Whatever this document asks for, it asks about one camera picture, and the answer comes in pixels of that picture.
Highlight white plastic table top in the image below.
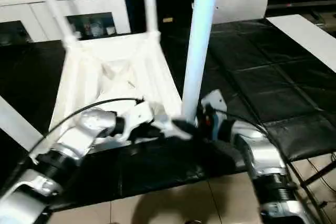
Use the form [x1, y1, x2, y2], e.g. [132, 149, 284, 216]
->
[48, 31, 194, 154]

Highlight white plastic table leg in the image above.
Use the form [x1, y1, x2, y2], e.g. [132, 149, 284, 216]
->
[33, 0, 78, 49]
[0, 95, 45, 153]
[143, 0, 161, 40]
[182, 0, 222, 126]

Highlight black work mat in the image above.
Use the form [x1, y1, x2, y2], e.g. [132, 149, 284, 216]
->
[0, 15, 336, 210]

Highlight grey cushion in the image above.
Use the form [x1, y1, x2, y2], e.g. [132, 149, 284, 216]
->
[194, 0, 269, 24]

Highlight white flat board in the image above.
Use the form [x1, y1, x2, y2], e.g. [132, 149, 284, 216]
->
[265, 14, 336, 73]

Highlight white glass-door cabinet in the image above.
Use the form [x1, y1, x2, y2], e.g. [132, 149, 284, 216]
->
[0, 0, 132, 44]

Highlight black bar with red light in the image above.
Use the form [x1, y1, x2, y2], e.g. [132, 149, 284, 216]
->
[266, 0, 336, 9]

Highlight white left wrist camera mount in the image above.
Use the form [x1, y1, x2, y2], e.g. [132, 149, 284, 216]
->
[121, 100, 156, 141]

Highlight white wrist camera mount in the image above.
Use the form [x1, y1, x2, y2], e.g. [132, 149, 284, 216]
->
[121, 100, 156, 141]
[201, 89, 228, 140]

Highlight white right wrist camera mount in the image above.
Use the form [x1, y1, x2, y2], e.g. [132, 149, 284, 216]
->
[201, 89, 228, 140]

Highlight black metal table frame leg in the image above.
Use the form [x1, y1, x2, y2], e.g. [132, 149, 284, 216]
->
[301, 159, 336, 185]

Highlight tangled thin floor wires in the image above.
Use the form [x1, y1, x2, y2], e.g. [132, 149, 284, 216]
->
[307, 153, 336, 201]

